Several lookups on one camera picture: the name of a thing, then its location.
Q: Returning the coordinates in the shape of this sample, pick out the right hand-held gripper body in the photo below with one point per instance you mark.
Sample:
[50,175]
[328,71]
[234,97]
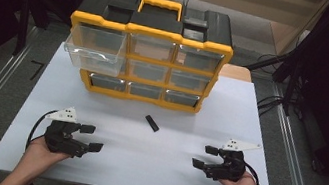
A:
[230,166]

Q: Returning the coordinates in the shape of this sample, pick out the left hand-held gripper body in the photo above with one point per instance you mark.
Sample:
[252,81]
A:
[60,137]

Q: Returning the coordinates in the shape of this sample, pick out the small black rectangular block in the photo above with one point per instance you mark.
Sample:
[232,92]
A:
[151,123]

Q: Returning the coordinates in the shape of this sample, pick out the large clear plastic drawer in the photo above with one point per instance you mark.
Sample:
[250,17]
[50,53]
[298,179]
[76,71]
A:
[90,60]

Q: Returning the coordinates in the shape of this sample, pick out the yellow black drawer organizer cabinet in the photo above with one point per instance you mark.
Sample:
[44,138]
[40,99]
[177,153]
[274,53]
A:
[157,22]

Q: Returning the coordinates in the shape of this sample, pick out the person's left hand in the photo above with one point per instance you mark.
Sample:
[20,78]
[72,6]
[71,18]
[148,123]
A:
[39,154]

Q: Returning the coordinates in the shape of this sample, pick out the white board sheet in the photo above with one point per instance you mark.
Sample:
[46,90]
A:
[139,169]

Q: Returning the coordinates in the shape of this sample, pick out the set of small clear drawers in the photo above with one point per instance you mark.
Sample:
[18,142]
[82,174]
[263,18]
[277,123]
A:
[147,72]

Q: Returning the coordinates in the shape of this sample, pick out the black metal stand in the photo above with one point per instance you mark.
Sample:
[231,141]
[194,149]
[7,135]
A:
[22,25]
[289,89]

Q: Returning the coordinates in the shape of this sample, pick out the beige wooden panel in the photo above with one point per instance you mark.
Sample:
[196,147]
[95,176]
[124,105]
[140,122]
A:
[248,1]

